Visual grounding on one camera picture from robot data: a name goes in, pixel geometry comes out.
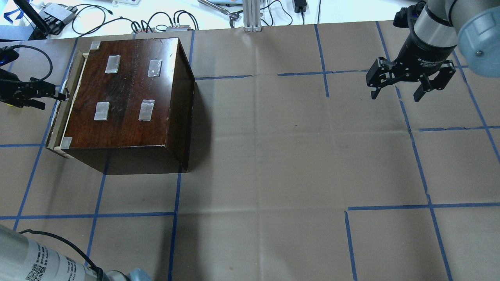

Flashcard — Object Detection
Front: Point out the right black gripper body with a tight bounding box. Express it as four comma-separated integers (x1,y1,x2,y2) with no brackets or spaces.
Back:
366,37,456,90

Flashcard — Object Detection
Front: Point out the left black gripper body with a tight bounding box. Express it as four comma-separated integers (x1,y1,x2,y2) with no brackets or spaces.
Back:
0,69,40,107

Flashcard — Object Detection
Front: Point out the light wooden drawer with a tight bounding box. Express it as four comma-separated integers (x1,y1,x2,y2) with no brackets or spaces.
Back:
45,51,89,158

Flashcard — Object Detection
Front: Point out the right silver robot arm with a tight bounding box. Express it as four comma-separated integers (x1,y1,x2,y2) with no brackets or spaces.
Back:
366,0,500,102

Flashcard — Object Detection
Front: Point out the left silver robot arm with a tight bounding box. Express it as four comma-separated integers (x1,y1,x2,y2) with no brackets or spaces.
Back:
0,225,151,281

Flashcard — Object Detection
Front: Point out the dark wooden drawer cabinet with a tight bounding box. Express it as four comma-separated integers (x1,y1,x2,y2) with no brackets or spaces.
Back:
59,37,195,175

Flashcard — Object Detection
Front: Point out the black power adapter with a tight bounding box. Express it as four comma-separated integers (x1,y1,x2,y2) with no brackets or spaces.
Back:
293,0,307,14

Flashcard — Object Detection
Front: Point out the aluminium frame post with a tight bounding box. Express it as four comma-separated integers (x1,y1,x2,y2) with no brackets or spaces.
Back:
242,0,261,32

